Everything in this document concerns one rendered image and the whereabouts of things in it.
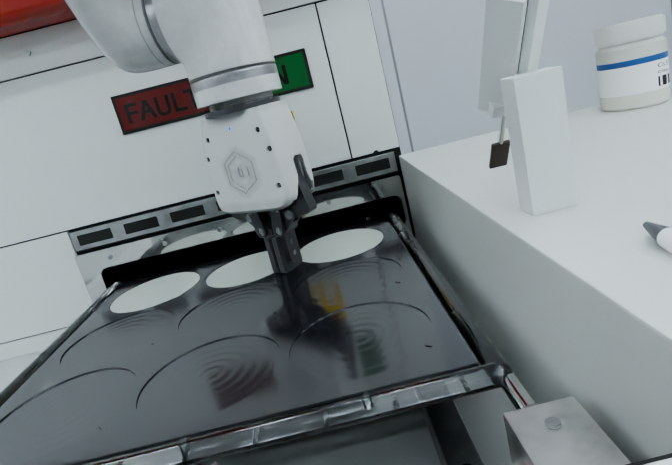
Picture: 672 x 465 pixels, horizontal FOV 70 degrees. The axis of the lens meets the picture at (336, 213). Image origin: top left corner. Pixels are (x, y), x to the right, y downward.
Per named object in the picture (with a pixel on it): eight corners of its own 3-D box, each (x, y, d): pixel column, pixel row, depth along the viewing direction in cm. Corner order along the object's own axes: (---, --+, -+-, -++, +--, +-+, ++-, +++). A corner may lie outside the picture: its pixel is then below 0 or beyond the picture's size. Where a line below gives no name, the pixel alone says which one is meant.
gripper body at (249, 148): (176, 111, 47) (210, 219, 50) (252, 90, 41) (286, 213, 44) (229, 99, 53) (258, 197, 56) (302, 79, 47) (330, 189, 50)
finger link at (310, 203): (265, 137, 46) (245, 178, 50) (323, 190, 45) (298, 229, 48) (273, 134, 47) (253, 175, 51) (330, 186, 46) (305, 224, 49)
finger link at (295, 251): (262, 213, 49) (280, 274, 50) (286, 211, 47) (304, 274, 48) (281, 203, 51) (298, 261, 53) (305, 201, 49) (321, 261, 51)
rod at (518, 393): (494, 389, 27) (490, 368, 27) (518, 383, 27) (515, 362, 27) (531, 447, 23) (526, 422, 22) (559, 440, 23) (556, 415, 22)
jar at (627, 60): (589, 111, 61) (580, 33, 58) (643, 97, 61) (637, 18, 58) (624, 113, 54) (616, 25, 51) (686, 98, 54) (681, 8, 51)
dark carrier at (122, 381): (124, 287, 61) (122, 283, 61) (386, 221, 61) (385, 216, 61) (-95, 515, 28) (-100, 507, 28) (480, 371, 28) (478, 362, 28)
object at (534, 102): (491, 199, 35) (459, 8, 32) (543, 186, 35) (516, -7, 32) (528, 220, 29) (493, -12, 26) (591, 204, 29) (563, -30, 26)
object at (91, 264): (104, 315, 67) (79, 252, 65) (411, 238, 67) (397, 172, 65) (99, 321, 65) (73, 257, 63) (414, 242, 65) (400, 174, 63)
